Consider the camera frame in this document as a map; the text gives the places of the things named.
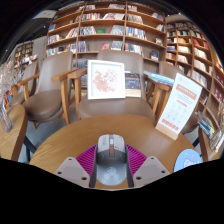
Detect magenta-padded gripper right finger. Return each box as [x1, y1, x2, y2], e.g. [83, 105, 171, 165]
[125, 144, 172, 188]

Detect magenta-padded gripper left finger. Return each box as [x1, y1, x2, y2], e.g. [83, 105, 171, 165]
[53, 144, 100, 188]

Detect grey computer mouse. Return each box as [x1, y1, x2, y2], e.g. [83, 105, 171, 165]
[95, 133, 128, 187]

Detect round light blue mouse pad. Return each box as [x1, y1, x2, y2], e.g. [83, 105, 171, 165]
[173, 148, 204, 173]

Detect tan wooden armchair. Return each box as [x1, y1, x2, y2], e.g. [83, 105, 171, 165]
[7, 59, 40, 108]
[68, 49, 158, 120]
[151, 60, 202, 134]
[16, 51, 78, 126]

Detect white red sign stand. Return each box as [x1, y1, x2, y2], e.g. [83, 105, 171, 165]
[154, 72, 203, 141]

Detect round wooden side table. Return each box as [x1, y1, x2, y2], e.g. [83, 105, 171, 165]
[198, 128, 224, 163]
[0, 104, 29, 163]

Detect dark cover book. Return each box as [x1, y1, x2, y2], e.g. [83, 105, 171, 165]
[124, 71, 143, 99]

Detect stack of colourful books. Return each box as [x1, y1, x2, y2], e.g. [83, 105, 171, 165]
[196, 111, 216, 138]

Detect white framed flower picture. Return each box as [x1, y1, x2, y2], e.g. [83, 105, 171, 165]
[87, 59, 127, 101]

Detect blue book stack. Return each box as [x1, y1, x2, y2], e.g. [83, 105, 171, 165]
[143, 69, 175, 88]

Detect glass vase beige flowers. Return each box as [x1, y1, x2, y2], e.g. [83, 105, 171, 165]
[216, 103, 224, 134]

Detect curved wooden bookshelf unit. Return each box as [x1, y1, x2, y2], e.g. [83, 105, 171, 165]
[165, 20, 224, 118]

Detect small distant bookshelf unit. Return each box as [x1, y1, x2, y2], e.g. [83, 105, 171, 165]
[13, 40, 34, 68]

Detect wide wooden bookshelf unit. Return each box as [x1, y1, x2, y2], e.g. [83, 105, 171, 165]
[44, 2, 167, 73]

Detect white hanging sign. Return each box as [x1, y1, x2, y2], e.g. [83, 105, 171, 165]
[33, 9, 58, 19]

